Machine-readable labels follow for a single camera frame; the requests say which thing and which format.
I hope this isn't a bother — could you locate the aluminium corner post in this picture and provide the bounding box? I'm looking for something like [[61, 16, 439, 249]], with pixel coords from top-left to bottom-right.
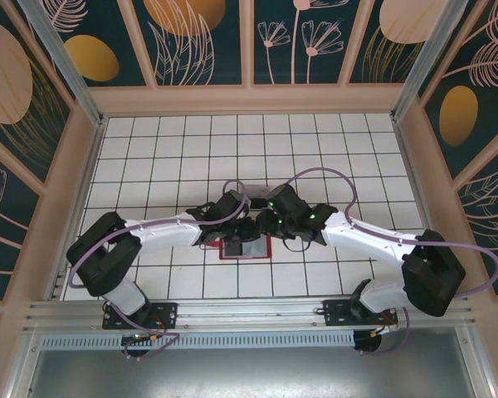
[[391, 0, 457, 122], [17, 0, 108, 126]]

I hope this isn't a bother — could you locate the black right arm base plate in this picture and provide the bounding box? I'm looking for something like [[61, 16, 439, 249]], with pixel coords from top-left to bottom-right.
[[322, 298, 399, 327]]

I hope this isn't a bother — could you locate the aluminium frame rail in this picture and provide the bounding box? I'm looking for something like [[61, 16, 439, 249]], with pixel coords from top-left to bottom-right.
[[22, 293, 481, 332]]

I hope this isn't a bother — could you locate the grey metal sheet panel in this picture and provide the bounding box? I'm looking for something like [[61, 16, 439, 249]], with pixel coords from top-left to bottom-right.
[[7, 327, 497, 398]]

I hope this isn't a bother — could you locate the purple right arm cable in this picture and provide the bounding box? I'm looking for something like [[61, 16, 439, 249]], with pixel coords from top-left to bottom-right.
[[286, 167, 498, 357]]

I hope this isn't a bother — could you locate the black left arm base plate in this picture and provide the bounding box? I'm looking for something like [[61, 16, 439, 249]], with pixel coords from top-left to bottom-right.
[[102, 302, 179, 331]]

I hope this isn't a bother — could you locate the red leather card holder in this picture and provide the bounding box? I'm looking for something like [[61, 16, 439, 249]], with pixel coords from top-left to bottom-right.
[[218, 234, 272, 261]]

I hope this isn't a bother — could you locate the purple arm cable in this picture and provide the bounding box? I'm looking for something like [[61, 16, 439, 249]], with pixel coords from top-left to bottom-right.
[[68, 179, 251, 361], [286, 167, 498, 357]]

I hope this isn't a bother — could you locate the grey slotted cable duct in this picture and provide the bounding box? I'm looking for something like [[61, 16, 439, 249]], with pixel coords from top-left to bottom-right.
[[39, 331, 356, 352]]

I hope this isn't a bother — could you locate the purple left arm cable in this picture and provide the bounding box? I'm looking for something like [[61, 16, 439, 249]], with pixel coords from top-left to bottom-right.
[[68, 179, 251, 361]]

